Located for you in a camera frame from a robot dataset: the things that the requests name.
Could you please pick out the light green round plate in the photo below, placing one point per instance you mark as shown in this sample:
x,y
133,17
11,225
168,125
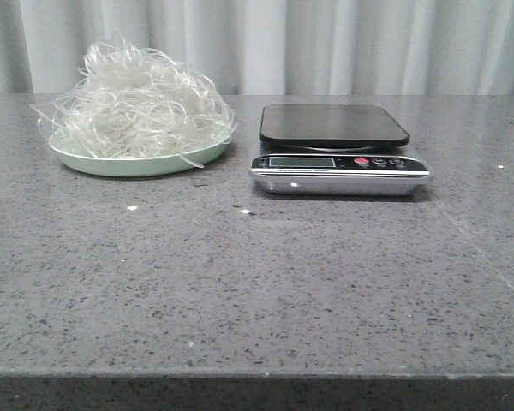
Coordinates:
x,y
74,158

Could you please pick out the white pleated curtain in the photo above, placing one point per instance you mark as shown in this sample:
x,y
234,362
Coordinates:
x,y
274,47

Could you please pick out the silver black kitchen scale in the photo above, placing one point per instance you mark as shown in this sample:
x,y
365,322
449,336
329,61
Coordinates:
x,y
335,149

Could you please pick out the translucent white vermicelli bundle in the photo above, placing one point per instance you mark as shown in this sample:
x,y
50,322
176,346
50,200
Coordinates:
x,y
137,104

